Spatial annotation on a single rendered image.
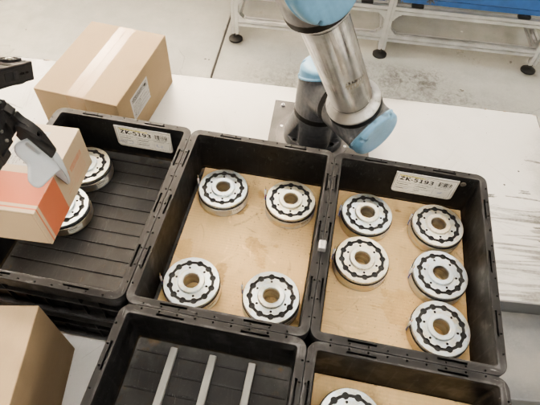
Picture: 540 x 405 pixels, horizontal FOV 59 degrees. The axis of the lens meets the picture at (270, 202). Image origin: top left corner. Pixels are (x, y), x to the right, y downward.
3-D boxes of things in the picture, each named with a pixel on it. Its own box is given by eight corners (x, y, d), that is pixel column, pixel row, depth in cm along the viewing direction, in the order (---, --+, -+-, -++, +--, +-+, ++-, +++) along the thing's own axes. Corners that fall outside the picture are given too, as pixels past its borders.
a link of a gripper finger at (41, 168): (55, 209, 65) (-6, 169, 59) (71, 176, 69) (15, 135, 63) (69, 204, 64) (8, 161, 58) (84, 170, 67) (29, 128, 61)
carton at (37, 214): (21, 153, 78) (2, 119, 72) (92, 161, 77) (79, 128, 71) (-28, 233, 68) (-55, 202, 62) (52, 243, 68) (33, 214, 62)
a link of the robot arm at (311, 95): (322, 87, 122) (331, 38, 111) (355, 116, 115) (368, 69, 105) (284, 100, 117) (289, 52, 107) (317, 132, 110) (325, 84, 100)
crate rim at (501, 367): (334, 159, 98) (336, 151, 96) (481, 183, 96) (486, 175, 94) (307, 344, 74) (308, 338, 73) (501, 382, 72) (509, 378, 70)
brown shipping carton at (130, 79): (129, 152, 125) (116, 105, 112) (54, 134, 128) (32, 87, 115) (173, 81, 143) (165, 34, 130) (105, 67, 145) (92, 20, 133)
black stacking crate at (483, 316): (329, 188, 106) (336, 153, 97) (464, 211, 103) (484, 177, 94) (303, 362, 82) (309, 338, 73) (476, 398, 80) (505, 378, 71)
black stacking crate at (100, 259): (75, 145, 111) (59, 108, 102) (197, 166, 108) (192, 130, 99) (-18, 298, 87) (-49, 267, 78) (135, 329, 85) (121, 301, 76)
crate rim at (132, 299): (194, 136, 101) (193, 128, 99) (333, 159, 98) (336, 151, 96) (124, 308, 77) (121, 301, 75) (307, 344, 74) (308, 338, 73)
